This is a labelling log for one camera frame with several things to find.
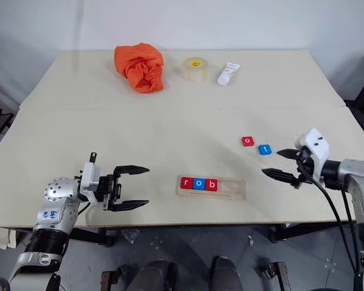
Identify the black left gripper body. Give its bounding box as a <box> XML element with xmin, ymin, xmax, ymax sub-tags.
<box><xmin>94</xmin><ymin>173</ymin><xmax>124</xmax><ymax>212</ymax></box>

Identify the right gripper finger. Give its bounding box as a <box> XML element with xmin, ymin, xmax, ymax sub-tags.
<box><xmin>275</xmin><ymin>148</ymin><xmax>301</xmax><ymax>160</ymax></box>
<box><xmin>261</xmin><ymin>167</ymin><xmax>301</xmax><ymax>189</ymax></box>

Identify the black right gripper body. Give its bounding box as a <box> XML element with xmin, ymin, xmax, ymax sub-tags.
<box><xmin>295</xmin><ymin>146</ymin><xmax>322</xmax><ymax>189</ymax></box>

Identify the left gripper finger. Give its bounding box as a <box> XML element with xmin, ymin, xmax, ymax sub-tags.
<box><xmin>109</xmin><ymin>199</ymin><xmax>150</xmax><ymax>212</ymax></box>
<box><xmin>112</xmin><ymin>165</ymin><xmax>150</xmax><ymax>177</ymax></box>

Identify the wooden letter tray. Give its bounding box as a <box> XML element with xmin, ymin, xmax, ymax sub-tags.
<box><xmin>177</xmin><ymin>175</ymin><xmax>246</xmax><ymax>201</ymax></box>

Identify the brown wheeled stand leg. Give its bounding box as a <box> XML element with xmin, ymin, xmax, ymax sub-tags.
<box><xmin>257</xmin><ymin>262</ymin><xmax>292</xmax><ymax>291</ymax></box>
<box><xmin>100</xmin><ymin>265</ymin><xmax>130</xmax><ymax>291</ymax></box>

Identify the dark rounded shape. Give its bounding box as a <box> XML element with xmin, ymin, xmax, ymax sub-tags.
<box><xmin>211</xmin><ymin>256</ymin><xmax>243</xmax><ymax>291</ymax></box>
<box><xmin>130</xmin><ymin>260</ymin><xmax>178</xmax><ymax>291</ymax></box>

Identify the white squeeze tube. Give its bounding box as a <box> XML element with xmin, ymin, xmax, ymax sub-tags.
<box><xmin>217</xmin><ymin>62</ymin><xmax>241</xmax><ymax>87</ymax></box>

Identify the crumpled orange cloth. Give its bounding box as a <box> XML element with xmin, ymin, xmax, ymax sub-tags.
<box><xmin>113</xmin><ymin>42</ymin><xmax>166</xmax><ymax>94</ymax></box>

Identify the clear tape roll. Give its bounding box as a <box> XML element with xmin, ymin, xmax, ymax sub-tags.
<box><xmin>182</xmin><ymin>56</ymin><xmax>209</xmax><ymax>82</ymax></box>

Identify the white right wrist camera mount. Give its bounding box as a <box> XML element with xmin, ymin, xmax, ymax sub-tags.
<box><xmin>294</xmin><ymin>127</ymin><xmax>331</xmax><ymax>186</ymax></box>

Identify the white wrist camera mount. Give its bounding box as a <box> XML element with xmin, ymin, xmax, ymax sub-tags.
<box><xmin>79</xmin><ymin>152</ymin><xmax>101</xmax><ymax>204</ymax></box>
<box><xmin>294</xmin><ymin>127</ymin><xmax>331</xmax><ymax>186</ymax></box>

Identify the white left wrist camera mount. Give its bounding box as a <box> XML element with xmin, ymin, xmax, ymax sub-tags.
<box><xmin>79</xmin><ymin>152</ymin><xmax>101</xmax><ymax>204</ymax></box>

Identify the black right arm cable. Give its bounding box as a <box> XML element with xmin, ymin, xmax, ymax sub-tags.
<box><xmin>298</xmin><ymin>151</ymin><xmax>364</xmax><ymax>291</ymax></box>

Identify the black table frame bar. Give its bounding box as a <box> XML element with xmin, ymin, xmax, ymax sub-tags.
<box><xmin>268</xmin><ymin>222</ymin><xmax>357</xmax><ymax>243</ymax></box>
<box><xmin>69</xmin><ymin>227</ymin><xmax>115</xmax><ymax>248</ymax></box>

